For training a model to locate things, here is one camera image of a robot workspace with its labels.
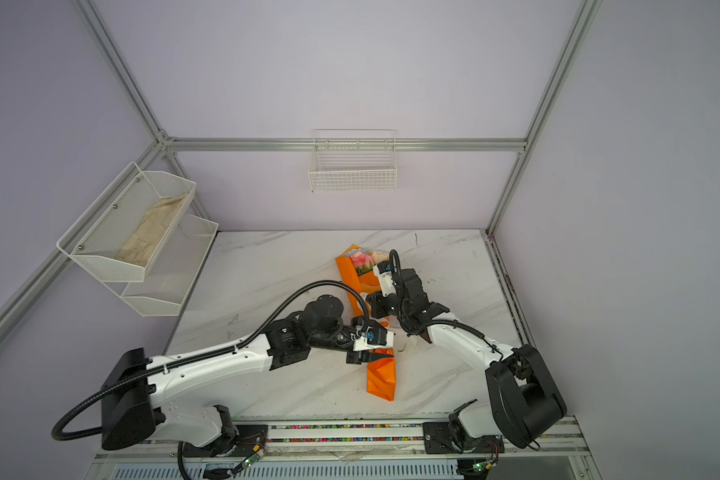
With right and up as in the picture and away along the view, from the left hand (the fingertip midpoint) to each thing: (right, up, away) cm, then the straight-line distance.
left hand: (390, 340), depth 68 cm
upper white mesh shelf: (-72, +27, +12) cm, 78 cm away
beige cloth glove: (-64, +26, +11) cm, 70 cm away
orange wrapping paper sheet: (-2, -11, +14) cm, 18 cm away
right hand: (-6, +8, +16) cm, 19 cm away
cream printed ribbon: (+4, +1, -5) cm, 6 cm away
